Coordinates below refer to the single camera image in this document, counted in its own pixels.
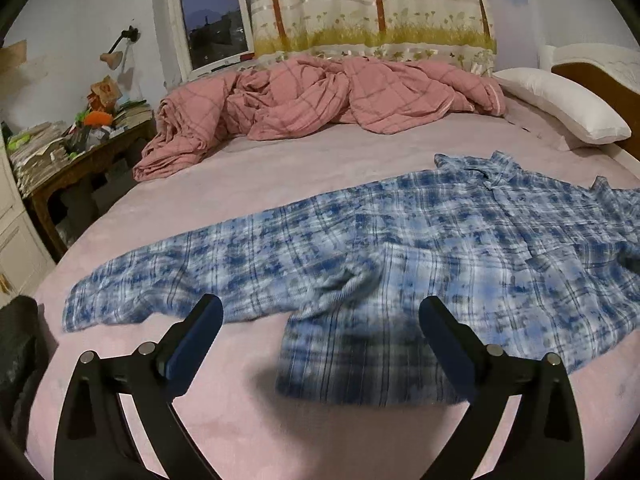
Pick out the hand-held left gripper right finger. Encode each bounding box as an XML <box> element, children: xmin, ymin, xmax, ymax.
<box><xmin>418</xmin><ymin>296</ymin><xmax>586</xmax><ymax>480</ymax></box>

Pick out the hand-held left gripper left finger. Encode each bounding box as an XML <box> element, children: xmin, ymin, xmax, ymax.
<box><xmin>53</xmin><ymin>294</ymin><xmax>224</xmax><ymax>480</ymax></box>

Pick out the blue plaid shirt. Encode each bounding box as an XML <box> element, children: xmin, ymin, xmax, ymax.
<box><xmin>62</xmin><ymin>150</ymin><xmax>640</xmax><ymax>407</ymax></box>

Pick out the black bag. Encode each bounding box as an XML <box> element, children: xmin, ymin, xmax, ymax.
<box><xmin>0</xmin><ymin>296</ymin><xmax>51</xmax><ymax>451</ymax></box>

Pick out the bed with pink sheet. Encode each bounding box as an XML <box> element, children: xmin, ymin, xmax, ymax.
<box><xmin>22</xmin><ymin>95</ymin><xmax>640</xmax><ymax>480</ymax></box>

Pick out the wooden side table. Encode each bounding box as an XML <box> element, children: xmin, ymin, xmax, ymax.
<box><xmin>24</xmin><ymin>117</ymin><xmax>158</xmax><ymax>262</ymax></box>

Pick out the white cabinet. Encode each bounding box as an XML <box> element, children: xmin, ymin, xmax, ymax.
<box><xmin>0</xmin><ymin>135</ymin><xmax>56</xmax><ymax>306</ymax></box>

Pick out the stack of books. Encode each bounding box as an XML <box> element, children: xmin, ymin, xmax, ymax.
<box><xmin>112</xmin><ymin>102</ymin><xmax>154</xmax><ymax>132</ymax></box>

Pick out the stack of papers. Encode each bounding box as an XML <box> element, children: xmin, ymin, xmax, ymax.
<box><xmin>7</xmin><ymin>121</ymin><xmax>69</xmax><ymax>193</ymax></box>

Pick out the brown paper bag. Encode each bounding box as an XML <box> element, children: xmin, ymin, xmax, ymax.
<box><xmin>87</xmin><ymin>76</ymin><xmax>123</xmax><ymax>111</ymax></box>

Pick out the white pillow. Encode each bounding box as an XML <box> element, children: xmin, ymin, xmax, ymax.
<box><xmin>492</xmin><ymin>67</ymin><xmax>632</xmax><ymax>143</ymax></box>

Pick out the pink checked quilt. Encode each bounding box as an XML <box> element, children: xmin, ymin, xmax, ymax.
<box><xmin>132</xmin><ymin>55</ymin><xmax>508</xmax><ymax>183</ymax></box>

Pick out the white and brown headboard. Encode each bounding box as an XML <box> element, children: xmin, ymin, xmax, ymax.
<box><xmin>539</xmin><ymin>43</ymin><xmax>640</xmax><ymax>157</ymax></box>

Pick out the white framed window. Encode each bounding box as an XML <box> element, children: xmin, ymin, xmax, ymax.
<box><xmin>165</xmin><ymin>0</ymin><xmax>256</xmax><ymax>82</ymax></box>

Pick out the beige tree print curtain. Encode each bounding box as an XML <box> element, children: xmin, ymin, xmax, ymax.
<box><xmin>248</xmin><ymin>0</ymin><xmax>498</xmax><ymax>76</ymax></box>

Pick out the wall mounted lamp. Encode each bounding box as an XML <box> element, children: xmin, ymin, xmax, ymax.
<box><xmin>100</xmin><ymin>26</ymin><xmax>140</xmax><ymax>68</ymax></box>

